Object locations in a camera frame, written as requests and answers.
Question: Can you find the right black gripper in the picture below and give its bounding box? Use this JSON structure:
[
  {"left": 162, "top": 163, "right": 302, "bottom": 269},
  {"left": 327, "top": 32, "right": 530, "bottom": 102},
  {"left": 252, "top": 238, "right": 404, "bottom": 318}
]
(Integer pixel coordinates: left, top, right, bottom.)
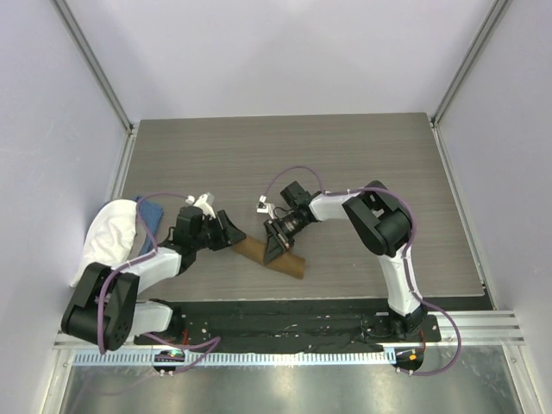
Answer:
[{"left": 264, "top": 213, "right": 310, "bottom": 265}]

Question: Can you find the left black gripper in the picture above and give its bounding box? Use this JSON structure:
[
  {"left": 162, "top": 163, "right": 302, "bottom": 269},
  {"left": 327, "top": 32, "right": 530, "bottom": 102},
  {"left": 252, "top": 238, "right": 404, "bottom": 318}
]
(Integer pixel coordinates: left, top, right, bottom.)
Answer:
[{"left": 192, "top": 210, "right": 245, "bottom": 251}]

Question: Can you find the brown cloth napkin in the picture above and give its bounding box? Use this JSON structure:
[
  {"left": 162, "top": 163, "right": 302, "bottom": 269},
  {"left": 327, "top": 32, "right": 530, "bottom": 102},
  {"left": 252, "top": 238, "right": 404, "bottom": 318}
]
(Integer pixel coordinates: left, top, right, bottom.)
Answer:
[{"left": 233, "top": 235, "right": 306, "bottom": 279}]

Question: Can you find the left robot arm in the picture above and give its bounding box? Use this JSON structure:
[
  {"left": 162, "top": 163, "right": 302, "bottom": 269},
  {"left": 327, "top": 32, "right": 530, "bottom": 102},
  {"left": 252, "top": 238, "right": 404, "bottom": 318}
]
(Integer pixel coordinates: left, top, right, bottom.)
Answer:
[{"left": 60, "top": 207, "right": 247, "bottom": 354}]

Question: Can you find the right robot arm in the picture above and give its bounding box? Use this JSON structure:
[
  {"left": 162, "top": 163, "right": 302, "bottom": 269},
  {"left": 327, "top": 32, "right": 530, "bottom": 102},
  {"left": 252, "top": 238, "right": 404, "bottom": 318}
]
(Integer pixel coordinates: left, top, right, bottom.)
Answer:
[{"left": 263, "top": 181, "right": 427, "bottom": 341}]

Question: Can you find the blue checkered cloth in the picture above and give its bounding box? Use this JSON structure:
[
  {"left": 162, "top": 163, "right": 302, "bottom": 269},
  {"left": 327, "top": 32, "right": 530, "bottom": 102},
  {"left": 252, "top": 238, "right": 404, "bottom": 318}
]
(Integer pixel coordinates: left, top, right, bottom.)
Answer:
[{"left": 129, "top": 200, "right": 164, "bottom": 259}]

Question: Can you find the white cloth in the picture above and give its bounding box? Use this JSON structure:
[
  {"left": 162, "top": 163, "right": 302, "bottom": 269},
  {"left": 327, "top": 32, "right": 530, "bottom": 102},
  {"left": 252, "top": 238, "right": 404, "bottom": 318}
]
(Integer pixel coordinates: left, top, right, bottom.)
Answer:
[{"left": 70, "top": 199, "right": 137, "bottom": 288}]

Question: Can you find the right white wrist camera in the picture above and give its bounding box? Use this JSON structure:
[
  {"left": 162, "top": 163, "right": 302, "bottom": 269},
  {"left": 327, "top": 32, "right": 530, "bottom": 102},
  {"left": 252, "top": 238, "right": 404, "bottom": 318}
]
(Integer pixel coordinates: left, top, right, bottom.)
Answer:
[{"left": 256, "top": 195, "right": 275, "bottom": 218}]

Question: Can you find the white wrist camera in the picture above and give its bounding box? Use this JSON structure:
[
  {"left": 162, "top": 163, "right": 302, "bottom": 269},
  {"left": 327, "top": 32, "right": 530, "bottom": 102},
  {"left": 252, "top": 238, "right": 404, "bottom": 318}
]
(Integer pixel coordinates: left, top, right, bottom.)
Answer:
[
  {"left": 185, "top": 192, "right": 216, "bottom": 217},
  {"left": 256, "top": 195, "right": 275, "bottom": 218}
]

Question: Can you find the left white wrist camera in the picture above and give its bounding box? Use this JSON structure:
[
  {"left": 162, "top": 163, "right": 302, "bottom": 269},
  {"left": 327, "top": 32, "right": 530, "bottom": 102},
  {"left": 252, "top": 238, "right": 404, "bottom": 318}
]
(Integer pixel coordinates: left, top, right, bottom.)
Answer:
[{"left": 185, "top": 192, "right": 216, "bottom": 217}]

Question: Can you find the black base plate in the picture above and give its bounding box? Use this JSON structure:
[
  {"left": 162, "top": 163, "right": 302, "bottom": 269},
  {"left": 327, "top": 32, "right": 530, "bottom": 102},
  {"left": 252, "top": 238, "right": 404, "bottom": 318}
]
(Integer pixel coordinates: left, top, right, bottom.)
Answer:
[{"left": 158, "top": 298, "right": 442, "bottom": 354}]

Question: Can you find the slotted cable duct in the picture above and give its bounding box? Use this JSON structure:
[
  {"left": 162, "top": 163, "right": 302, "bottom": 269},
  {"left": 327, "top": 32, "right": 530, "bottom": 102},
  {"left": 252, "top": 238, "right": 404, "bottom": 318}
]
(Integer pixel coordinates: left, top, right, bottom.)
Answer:
[{"left": 72, "top": 348, "right": 396, "bottom": 367}]

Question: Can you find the aluminium front rail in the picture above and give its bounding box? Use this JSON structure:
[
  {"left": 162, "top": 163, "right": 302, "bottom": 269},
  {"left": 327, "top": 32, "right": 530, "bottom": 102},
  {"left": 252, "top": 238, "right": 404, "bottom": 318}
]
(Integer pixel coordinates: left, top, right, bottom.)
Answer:
[{"left": 53, "top": 310, "right": 525, "bottom": 351}]

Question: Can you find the left aluminium frame post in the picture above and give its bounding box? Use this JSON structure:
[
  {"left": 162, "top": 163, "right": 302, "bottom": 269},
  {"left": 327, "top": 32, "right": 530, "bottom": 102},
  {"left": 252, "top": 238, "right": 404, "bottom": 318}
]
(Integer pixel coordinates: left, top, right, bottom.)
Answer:
[{"left": 51, "top": 0, "right": 133, "bottom": 134}]

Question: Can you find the aluminium frame post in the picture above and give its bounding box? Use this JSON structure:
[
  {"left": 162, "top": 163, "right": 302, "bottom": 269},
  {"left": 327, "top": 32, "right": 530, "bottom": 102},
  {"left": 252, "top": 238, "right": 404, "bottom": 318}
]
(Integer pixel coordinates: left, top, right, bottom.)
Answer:
[
  {"left": 430, "top": 0, "right": 511, "bottom": 129},
  {"left": 51, "top": 0, "right": 133, "bottom": 134}
]

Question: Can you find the right aluminium frame post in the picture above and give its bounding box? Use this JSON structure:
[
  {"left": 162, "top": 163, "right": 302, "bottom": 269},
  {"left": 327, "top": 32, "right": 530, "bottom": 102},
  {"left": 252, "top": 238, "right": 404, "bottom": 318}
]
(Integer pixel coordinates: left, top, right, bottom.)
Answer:
[{"left": 430, "top": 0, "right": 511, "bottom": 129}]

